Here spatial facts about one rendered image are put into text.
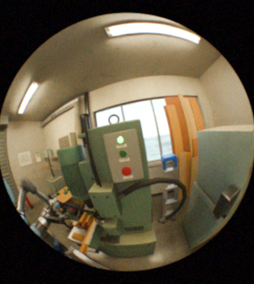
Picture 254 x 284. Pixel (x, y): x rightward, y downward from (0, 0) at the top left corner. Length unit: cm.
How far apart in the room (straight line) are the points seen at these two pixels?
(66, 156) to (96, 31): 129
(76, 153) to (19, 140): 310
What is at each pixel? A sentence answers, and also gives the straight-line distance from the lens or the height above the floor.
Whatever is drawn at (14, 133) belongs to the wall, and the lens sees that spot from 347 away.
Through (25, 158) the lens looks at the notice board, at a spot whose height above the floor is 149.
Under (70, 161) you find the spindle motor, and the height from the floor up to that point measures 140.
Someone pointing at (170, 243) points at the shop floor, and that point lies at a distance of 153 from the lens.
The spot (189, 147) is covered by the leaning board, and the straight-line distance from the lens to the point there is 185.
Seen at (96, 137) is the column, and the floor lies 148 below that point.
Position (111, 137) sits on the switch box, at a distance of 27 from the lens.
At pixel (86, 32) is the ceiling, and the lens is 129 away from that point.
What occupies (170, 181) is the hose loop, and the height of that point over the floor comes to 127.
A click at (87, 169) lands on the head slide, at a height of 135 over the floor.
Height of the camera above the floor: 146
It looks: 3 degrees down
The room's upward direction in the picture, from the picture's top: 11 degrees counter-clockwise
